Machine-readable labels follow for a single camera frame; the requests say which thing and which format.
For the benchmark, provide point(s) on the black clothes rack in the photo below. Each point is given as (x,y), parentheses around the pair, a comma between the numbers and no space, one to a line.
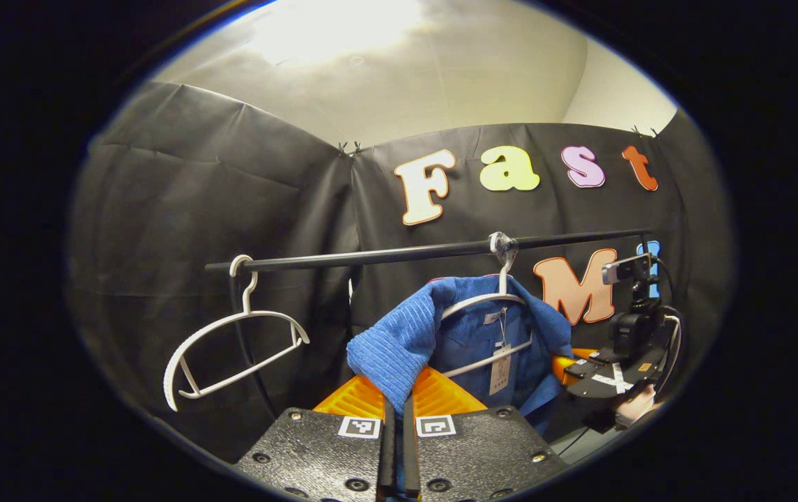
(385,256)

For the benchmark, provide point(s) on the empty white plastic hanger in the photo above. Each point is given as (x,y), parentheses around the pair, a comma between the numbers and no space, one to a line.
(231,322)

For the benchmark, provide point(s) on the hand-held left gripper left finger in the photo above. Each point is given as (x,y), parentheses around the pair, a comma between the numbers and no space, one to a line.
(315,453)

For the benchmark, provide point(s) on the white hanger with taped hook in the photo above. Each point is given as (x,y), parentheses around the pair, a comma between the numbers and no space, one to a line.
(482,298)

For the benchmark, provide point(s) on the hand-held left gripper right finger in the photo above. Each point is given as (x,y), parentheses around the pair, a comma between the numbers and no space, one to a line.
(482,450)

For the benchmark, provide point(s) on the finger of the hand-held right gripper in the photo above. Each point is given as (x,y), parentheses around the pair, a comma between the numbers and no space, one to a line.
(569,364)

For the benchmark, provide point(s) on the white paper garment tag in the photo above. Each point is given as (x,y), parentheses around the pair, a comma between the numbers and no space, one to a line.
(500,373)

